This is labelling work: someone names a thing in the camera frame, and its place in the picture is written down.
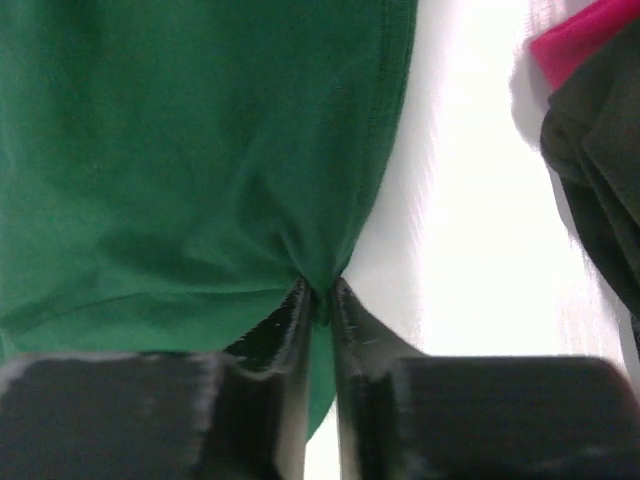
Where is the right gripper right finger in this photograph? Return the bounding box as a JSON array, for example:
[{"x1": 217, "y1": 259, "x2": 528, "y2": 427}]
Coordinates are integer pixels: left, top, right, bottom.
[{"x1": 331, "y1": 280, "x2": 639, "y2": 479}]

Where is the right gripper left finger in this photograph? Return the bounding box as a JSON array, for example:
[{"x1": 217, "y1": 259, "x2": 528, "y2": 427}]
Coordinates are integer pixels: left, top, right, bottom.
[{"x1": 1, "y1": 281, "x2": 312, "y2": 479}]

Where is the green t shirt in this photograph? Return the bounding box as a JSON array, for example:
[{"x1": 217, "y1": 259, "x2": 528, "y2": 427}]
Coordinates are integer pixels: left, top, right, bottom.
[{"x1": 1, "y1": 1, "x2": 417, "y2": 430}]

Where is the black folded t shirt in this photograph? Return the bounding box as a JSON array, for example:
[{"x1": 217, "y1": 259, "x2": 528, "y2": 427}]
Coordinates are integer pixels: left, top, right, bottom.
[{"x1": 540, "y1": 21, "x2": 639, "y2": 333}]

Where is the red folded t shirt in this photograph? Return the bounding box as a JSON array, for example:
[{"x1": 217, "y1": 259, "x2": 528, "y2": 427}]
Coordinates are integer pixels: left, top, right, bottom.
[{"x1": 529, "y1": 0, "x2": 639, "y2": 91}]

